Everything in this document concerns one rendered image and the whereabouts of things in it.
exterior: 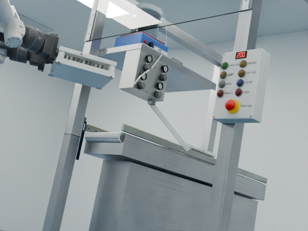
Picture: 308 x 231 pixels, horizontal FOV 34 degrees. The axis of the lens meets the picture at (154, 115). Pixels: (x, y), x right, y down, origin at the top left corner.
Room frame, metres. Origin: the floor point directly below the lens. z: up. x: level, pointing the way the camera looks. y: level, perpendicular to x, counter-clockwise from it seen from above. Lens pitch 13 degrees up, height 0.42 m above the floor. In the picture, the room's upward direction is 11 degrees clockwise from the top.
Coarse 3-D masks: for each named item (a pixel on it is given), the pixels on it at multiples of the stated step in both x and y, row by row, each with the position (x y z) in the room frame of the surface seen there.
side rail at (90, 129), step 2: (86, 126) 2.52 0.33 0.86; (88, 126) 2.52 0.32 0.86; (90, 126) 2.53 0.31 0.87; (92, 126) 2.54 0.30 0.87; (86, 128) 2.52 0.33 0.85; (88, 128) 2.52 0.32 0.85; (90, 128) 2.53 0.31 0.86; (92, 128) 2.54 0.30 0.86; (94, 128) 2.55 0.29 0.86; (96, 128) 2.56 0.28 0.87; (98, 128) 2.56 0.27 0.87; (86, 130) 2.51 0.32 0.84; (88, 130) 2.52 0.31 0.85; (90, 130) 2.53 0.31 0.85; (92, 130) 2.54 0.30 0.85; (94, 130) 2.55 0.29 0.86; (96, 130) 2.56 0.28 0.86; (98, 130) 2.57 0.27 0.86; (100, 130) 2.58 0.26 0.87; (102, 130) 2.59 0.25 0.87
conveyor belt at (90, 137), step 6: (90, 132) 2.50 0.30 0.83; (96, 132) 2.47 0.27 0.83; (102, 132) 2.44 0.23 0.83; (108, 132) 2.40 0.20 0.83; (114, 132) 2.37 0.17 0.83; (120, 132) 2.34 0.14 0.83; (90, 138) 2.48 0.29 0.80; (96, 138) 2.45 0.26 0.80; (102, 138) 2.42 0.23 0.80; (108, 138) 2.38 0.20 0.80; (114, 138) 2.35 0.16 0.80; (138, 138) 2.42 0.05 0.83; (186, 156) 2.69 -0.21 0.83; (204, 162) 2.80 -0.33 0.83; (252, 180) 3.16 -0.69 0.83
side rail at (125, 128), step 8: (128, 128) 2.34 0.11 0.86; (144, 136) 2.42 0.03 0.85; (152, 136) 2.46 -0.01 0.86; (160, 144) 2.51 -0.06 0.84; (168, 144) 2.55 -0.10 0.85; (176, 144) 2.59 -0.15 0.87; (184, 152) 2.64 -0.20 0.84; (192, 152) 2.69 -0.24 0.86; (208, 160) 2.80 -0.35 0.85; (240, 168) 3.03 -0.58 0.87; (248, 176) 3.10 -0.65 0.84; (256, 176) 3.16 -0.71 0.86
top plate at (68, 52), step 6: (60, 48) 1.92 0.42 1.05; (66, 48) 1.93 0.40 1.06; (66, 54) 1.95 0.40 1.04; (72, 54) 1.94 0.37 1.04; (78, 54) 1.94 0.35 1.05; (84, 54) 1.95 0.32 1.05; (54, 60) 2.08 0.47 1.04; (90, 60) 1.98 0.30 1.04; (96, 60) 1.96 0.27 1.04; (102, 60) 1.97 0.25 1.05; (108, 60) 1.98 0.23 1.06; (102, 66) 2.03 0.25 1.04; (108, 66) 2.01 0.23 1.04
